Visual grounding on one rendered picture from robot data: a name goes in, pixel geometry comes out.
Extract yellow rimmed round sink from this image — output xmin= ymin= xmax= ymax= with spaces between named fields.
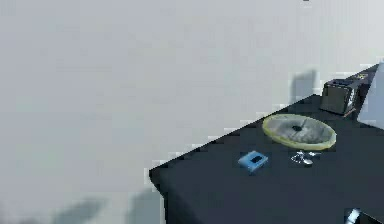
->
xmin=261 ymin=113 xmax=338 ymax=152

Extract blue sponge holder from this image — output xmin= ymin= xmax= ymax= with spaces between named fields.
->
xmin=237 ymin=150 xmax=269 ymax=174

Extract black worktop counter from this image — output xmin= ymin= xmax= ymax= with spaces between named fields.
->
xmin=148 ymin=61 xmax=384 ymax=224

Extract black toaster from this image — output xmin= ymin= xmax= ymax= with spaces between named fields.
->
xmin=319 ymin=78 xmax=363 ymax=116

